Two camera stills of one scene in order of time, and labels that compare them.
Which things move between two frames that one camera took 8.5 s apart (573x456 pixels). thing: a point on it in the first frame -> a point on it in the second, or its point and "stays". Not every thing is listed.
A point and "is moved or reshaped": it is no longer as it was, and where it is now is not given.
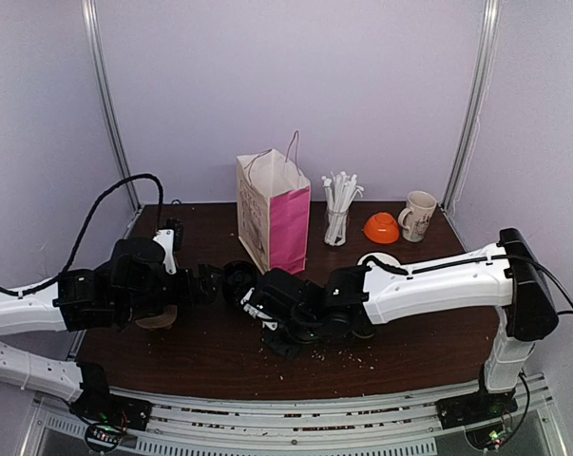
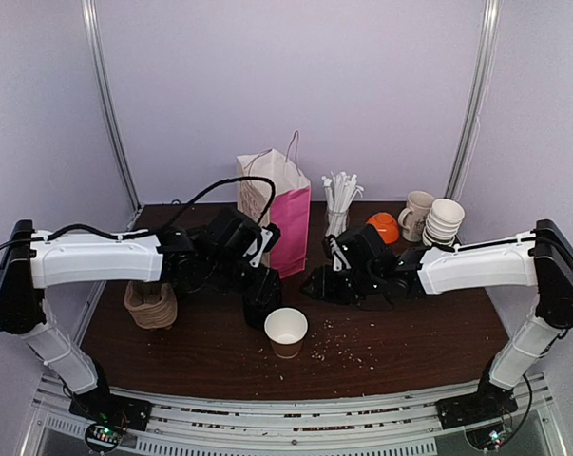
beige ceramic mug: [414, 218] stays
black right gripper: [256, 298] -> [338, 286]
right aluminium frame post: [476, 106] stays
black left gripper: [206, 292] -> [264, 282]
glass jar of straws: [340, 191] stays
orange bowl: [381, 228] stays
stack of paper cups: [381, 256] is moved or reshaped
